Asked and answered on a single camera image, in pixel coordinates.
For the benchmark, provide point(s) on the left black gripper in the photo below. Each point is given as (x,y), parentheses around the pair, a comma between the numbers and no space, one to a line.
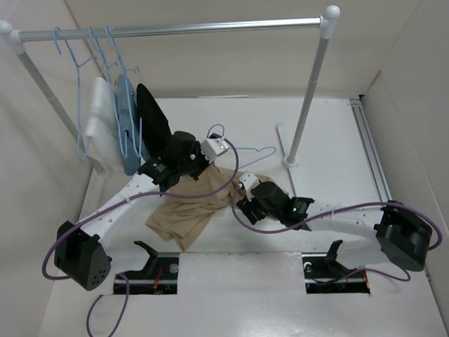
(196,149)

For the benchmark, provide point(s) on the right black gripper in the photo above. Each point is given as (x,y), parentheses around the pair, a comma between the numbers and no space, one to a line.
(247,206)

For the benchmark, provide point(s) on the light blue wire hanger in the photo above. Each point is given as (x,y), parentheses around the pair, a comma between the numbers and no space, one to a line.
(247,155)

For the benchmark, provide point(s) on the beige t shirt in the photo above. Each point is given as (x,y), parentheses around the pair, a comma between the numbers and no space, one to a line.
(183,220)

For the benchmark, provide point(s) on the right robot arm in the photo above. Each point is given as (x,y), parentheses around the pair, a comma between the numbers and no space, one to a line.
(384,232)

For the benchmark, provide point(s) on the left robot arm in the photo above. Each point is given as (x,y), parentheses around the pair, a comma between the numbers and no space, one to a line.
(84,251)

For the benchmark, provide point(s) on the black hanging shirt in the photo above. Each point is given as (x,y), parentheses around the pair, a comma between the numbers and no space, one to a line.
(156,131)

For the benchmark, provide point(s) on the blue hanging shirt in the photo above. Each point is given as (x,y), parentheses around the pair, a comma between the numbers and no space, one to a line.
(132,163)

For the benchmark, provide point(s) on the white hanging shirt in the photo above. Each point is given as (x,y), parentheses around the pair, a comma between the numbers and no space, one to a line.
(101,128)

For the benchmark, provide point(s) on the white metal clothes rack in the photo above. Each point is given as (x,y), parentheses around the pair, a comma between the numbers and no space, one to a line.
(326,23)

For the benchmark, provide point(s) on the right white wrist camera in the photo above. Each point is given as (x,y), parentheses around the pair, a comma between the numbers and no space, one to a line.
(248,182)

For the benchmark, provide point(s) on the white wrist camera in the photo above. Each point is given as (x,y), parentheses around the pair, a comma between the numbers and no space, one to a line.
(212,148)
(248,182)

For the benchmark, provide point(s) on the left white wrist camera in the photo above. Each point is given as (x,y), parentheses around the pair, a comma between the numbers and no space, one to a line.
(212,148)

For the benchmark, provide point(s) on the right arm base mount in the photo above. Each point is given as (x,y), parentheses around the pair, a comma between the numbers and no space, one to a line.
(323,274)

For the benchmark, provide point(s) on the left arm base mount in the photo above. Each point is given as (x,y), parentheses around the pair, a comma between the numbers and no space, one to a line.
(159,274)

